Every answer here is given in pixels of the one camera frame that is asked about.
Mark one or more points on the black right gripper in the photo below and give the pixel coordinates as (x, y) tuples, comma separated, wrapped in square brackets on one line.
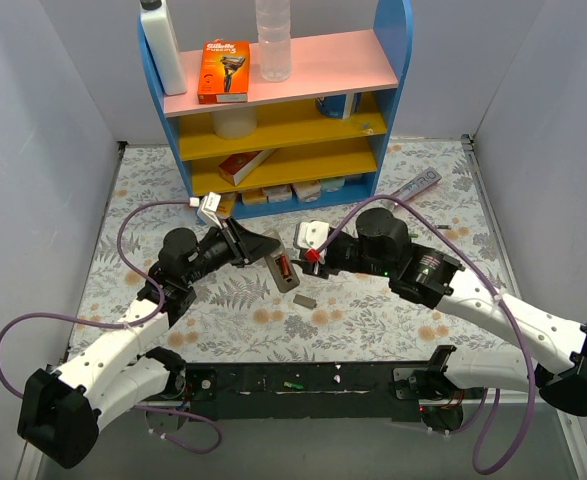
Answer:
[(335, 263)]

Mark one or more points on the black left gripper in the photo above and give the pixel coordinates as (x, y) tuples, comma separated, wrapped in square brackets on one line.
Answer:
[(236, 245)]

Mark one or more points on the white air conditioner remote control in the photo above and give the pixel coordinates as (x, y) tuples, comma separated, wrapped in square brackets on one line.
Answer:
[(271, 262)]

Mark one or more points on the red AAA battery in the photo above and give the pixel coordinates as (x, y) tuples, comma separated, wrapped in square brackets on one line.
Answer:
[(285, 269)]

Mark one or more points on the grey remote battery cover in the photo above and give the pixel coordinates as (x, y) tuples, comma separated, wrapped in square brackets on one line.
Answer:
[(304, 301)]

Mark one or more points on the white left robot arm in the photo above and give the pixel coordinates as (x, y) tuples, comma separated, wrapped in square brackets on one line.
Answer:
[(63, 411)]

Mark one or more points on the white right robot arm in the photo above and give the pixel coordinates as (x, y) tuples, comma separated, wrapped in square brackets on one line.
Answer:
[(552, 360)]

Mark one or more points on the yellow wrapped sponge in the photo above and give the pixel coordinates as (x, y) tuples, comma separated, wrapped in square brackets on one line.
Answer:
[(253, 197)]

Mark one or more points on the floral patterned table mat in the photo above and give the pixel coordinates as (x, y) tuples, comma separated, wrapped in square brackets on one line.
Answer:
[(240, 315)]

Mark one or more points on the white wrapped sponge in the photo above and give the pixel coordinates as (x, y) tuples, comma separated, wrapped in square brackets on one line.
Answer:
[(277, 194)]

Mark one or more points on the red and white sponge pack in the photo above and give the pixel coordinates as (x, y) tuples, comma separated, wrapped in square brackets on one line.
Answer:
[(308, 191)]

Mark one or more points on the red tea box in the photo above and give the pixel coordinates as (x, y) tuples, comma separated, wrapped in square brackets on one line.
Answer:
[(235, 168)]

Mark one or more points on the green teal sponge pack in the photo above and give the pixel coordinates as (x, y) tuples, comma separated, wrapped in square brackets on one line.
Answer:
[(331, 185)]

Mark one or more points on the beige paper towel roll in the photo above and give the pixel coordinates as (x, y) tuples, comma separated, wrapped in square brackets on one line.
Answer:
[(235, 123)]

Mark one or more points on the blue and yellow shelf unit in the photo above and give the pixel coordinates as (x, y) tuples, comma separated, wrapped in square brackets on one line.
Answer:
[(308, 146)]

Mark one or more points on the silver toothpaste box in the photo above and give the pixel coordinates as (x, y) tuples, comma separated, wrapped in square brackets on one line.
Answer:
[(419, 184)]

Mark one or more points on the orange Gillette razor box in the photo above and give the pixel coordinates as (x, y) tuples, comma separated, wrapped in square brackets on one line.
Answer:
[(224, 72)]

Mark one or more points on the clear plastic water bottle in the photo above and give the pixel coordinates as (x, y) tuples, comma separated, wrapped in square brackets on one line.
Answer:
[(273, 22)]

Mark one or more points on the white plastic bottle black cap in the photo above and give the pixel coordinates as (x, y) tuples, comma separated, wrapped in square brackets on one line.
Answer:
[(160, 36)]

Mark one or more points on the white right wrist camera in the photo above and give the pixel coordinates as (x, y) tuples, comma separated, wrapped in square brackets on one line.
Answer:
[(309, 237)]

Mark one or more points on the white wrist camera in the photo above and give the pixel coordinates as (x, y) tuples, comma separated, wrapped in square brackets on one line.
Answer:
[(206, 208), (309, 237)]

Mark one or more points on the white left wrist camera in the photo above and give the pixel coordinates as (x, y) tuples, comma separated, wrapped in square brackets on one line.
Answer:
[(206, 208)]

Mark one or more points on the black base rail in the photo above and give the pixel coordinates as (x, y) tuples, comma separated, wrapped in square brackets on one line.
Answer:
[(317, 390)]

